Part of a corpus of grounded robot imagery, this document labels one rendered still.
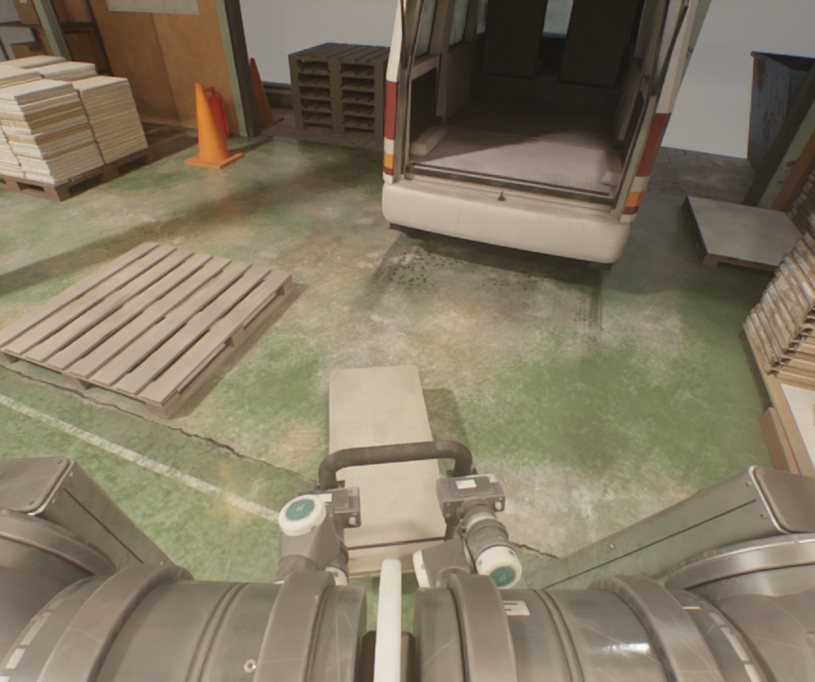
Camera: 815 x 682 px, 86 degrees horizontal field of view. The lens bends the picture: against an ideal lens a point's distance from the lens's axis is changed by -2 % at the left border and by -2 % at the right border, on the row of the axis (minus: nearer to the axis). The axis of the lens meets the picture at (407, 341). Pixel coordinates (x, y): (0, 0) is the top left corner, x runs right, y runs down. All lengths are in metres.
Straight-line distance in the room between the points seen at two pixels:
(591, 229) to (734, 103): 4.11
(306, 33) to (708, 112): 5.08
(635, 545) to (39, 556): 0.37
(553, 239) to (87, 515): 2.57
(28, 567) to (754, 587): 0.37
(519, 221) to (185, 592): 2.55
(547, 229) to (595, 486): 1.40
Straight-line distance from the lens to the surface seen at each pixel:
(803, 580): 0.31
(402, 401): 1.85
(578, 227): 2.70
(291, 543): 0.82
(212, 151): 5.03
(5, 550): 0.32
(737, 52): 6.51
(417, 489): 1.61
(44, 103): 4.75
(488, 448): 2.00
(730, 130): 6.68
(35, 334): 2.88
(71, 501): 0.34
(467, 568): 0.89
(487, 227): 2.72
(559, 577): 0.46
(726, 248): 3.95
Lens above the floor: 1.58
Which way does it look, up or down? 41 degrees down
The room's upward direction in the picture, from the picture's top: 2 degrees clockwise
